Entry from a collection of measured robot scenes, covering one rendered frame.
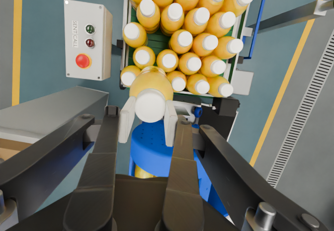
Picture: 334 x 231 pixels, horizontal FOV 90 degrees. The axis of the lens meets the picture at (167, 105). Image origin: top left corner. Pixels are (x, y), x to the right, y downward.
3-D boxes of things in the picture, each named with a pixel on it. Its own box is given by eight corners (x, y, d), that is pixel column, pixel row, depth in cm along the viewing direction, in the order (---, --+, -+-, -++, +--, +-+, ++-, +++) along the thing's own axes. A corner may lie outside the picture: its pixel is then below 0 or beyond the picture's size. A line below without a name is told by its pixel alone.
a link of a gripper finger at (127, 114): (126, 143, 15) (118, 143, 15) (134, 118, 22) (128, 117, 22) (128, 112, 14) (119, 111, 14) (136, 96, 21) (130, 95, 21)
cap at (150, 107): (147, 121, 24) (147, 127, 22) (130, 100, 22) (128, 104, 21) (170, 106, 23) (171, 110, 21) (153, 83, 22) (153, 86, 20)
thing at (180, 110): (160, 110, 70) (161, 119, 58) (161, 104, 69) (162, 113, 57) (183, 112, 71) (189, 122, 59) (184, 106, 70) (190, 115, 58)
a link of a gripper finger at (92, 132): (114, 144, 13) (75, 142, 13) (125, 122, 18) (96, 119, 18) (115, 127, 13) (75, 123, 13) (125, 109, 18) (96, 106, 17)
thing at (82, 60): (77, 66, 47) (75, 66, 46) (76, 53, 46) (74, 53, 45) (90, 68, 47) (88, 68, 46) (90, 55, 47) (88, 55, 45)
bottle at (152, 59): (156, 50, 66) (156, 46, 48) (153, 68, 68) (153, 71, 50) (138, 47, 65) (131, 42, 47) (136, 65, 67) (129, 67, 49)
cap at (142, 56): (150, 51, 48) (150, 51, 47) (148, 65, 49) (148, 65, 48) (136, 49, 48) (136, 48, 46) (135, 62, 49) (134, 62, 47)
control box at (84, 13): (80, 74, 57) (65, 76, 47) (80, 10, 52) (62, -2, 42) (110, 77, 58) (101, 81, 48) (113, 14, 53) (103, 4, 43)
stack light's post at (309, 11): (204, 46, 154) (312, 14, 48) (205, 42, 153) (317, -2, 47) (208, 47, 154) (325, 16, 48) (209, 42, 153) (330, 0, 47)
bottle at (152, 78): (149, 100, 42) (145, 136, 24) (131, 77, 40) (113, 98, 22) (173, 84, 41) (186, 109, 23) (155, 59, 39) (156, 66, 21)
